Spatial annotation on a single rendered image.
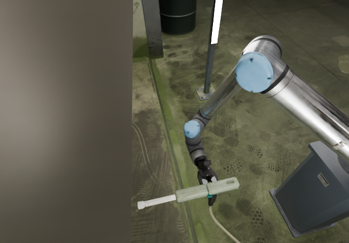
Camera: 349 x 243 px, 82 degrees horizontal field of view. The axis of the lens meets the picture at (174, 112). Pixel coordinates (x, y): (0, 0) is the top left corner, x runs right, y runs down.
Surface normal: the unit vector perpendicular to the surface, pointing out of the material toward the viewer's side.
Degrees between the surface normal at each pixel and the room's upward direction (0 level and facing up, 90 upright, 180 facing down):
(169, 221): 0
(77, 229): 89
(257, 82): 86
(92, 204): 89
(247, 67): 87
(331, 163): 0
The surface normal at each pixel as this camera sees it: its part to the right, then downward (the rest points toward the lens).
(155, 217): -0.04, -0.66
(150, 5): 0.22, 0.73
